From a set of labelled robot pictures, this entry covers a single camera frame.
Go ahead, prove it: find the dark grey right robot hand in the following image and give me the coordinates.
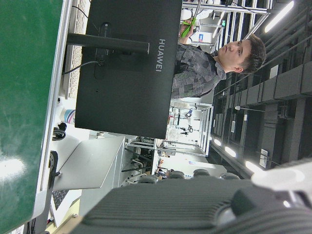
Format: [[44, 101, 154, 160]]
[[81, 158, 312, 234]]

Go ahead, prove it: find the silver laptop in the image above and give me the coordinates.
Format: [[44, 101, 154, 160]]
[[50, 135, 126, 227]]

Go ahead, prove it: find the ceiling light strip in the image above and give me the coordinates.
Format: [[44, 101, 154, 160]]
[[264, 1, 295, 34], [245, 160, 265, 177]]

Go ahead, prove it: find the black computer monitor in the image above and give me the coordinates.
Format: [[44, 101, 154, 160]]
[[74, 0, 183, 140]]

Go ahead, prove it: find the striped paper cup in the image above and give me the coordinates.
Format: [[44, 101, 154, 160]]
[[59, 108, 77, 125]]

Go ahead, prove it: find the person in grey patterned shirt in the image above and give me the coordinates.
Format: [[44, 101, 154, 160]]
[[170, 33, 267, 100]]

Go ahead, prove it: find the white keyboard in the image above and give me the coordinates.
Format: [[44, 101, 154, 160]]
[[62, 0, 92, 99]]

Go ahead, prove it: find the black monitor stand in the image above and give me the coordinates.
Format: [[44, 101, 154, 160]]
[[67, 33, 150, 55]]

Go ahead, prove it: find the green tool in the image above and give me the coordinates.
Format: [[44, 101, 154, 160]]
[[179, 17, 198, 39]]

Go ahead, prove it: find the green belt conveyor aluminium frame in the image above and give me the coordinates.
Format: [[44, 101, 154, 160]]
[[0, 0, 74, 234]]

